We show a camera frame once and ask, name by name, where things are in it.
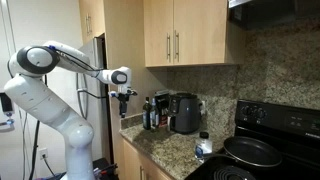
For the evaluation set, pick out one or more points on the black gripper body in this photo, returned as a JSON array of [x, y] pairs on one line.
[[123, 97]]

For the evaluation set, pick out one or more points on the tall wooden cabinet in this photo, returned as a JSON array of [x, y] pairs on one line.
[[123, 33]]

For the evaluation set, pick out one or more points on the black electric stove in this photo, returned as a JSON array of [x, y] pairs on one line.
[[293, 133]]

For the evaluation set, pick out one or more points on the black stove knob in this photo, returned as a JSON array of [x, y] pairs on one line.
[[246, 110], [260, 114]]

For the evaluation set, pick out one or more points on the black carton box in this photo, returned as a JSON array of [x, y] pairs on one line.
[[163, 110]]

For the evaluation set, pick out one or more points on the black device on mount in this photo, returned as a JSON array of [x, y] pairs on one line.
[[6, 101]]

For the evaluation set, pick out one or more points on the clear glass bottle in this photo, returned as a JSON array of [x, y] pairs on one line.
[[154, 116]]

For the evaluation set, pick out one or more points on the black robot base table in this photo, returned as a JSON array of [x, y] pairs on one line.
[[101, 165]]

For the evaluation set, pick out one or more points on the white wall outlet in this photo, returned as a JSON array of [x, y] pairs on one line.
[[43, 153]]

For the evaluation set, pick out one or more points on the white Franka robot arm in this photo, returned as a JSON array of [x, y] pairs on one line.
[[40, 100]]

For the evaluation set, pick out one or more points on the black frying pan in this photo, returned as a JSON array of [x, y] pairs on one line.
[[253, 151]]

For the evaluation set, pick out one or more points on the black coil burner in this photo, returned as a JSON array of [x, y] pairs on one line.
[[233, 174]]

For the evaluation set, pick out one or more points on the stainless steel refrigerator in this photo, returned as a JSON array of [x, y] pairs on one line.
[[96, 113]]

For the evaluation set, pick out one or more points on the white backsplash outlet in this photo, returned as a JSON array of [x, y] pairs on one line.
[[202, 106]]

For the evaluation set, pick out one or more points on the wooden base cabinet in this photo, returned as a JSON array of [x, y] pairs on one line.
[[133, 163]]

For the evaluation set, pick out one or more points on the black range hood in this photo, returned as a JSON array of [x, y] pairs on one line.
[[273, 13]]

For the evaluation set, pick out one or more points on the wooden wall cabinet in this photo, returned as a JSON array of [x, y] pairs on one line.
[[200, 33]]

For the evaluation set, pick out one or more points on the dark olive oil bottle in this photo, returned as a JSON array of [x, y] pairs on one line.
[[146, 116]]

